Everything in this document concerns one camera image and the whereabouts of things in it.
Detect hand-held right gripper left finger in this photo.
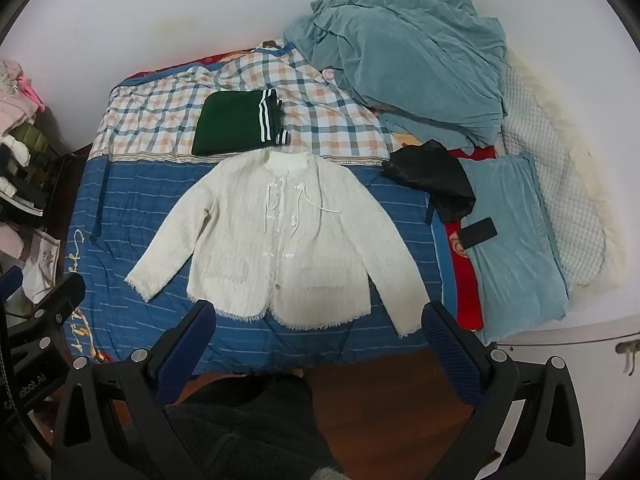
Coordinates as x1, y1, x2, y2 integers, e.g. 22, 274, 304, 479
52, 300, 217, 480

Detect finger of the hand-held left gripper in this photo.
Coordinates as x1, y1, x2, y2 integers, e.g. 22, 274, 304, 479
7, 274, 87, 343
0, 266, 24, 308

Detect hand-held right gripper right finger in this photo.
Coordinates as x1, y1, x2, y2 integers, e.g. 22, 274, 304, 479
421, 301, 586, 480

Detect white fringed tweed jacket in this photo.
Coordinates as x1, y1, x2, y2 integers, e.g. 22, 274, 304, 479
124, 150, 431, 338

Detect rack of clothes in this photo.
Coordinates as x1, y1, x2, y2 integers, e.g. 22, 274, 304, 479
0, 59, 63, 261

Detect white printed tote bag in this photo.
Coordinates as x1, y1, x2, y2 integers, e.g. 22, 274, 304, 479
22, 228, 62, 304

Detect red printed sheet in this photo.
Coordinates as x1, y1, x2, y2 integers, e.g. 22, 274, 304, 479
430, 145, 501, 332

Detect person's dark fleece clothing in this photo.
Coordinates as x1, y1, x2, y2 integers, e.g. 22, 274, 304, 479
165, 374, 346, 480

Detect teal pillow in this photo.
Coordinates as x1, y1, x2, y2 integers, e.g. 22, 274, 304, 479
457, 152, 571, 343

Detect black phone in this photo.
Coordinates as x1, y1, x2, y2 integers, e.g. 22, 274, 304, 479
459, 217, 499, 251

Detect blue striped bed sheet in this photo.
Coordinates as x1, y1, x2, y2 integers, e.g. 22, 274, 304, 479
67, 147, 448, 376

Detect white cabinet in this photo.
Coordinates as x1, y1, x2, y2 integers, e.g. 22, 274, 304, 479
492, 285, 640, 411

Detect black crumpled garment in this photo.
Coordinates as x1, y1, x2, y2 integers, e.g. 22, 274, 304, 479
381, 140, 477, 225

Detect white quilted blanket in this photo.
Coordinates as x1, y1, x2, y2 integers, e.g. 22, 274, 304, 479
500, 52, 623, 313

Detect folded green garment white stripes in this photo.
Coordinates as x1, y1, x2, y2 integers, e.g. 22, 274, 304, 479
191, 88, 292, 157

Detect plaid quilt cover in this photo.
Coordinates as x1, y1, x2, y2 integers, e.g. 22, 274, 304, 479
90, 46, 396, 167

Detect crumpled teal blanket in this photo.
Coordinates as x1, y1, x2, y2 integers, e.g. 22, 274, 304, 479
283, 0, 508, 153

